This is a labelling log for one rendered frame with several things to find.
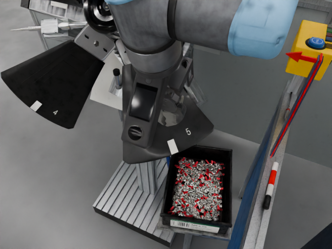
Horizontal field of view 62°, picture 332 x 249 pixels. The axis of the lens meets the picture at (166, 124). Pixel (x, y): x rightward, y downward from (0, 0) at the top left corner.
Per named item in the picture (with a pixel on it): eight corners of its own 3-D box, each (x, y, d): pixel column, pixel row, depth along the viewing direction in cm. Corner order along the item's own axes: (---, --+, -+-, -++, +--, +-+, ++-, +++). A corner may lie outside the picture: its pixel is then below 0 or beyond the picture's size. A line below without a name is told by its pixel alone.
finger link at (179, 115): (187, 119, 52) (185, 96, 44) (185, 126, 52) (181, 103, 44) (164, 111, 54) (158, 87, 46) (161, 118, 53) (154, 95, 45)
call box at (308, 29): (291, 48, 93) (303, 18, 85) (322, 55, 90) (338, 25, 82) (282, 76, 84) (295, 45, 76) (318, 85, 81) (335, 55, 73)
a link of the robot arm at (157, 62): (165, 62, 33) (105, 45, 35) (169, 83, 37) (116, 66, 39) (188, 16, 35) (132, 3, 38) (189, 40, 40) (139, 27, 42)
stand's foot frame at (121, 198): (145, 133, 193) (145, 126, 187) (209, 156, 181) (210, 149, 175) (95, 212, 157) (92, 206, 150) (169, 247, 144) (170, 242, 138)
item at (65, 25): (112, 27, 76) (13, 34, 87) (112, 19, 76) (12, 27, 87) (108, 25, 74) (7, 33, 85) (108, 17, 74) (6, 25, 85)
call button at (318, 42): (308, 40, 79) (310, 34, 77) (323, 43, 78) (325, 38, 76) (306, 47, 76) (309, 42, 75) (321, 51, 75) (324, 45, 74)
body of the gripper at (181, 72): (195, 79, 51) (193, 32, 40) (177, 119, 48) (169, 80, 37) (157, 68, 53) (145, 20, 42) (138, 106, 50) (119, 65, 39)
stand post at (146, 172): (144, 189, 166) (128, 65, 96) (157, 195, 163) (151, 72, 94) (140, 195, 163) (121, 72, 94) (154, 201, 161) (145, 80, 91)
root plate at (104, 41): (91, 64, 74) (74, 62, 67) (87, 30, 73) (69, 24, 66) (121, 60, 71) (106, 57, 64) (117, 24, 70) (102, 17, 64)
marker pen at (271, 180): (273, 160, 75) (263, 205, 67) (279, 162, 75) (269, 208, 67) (272, 163, 76) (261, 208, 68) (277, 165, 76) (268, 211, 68)
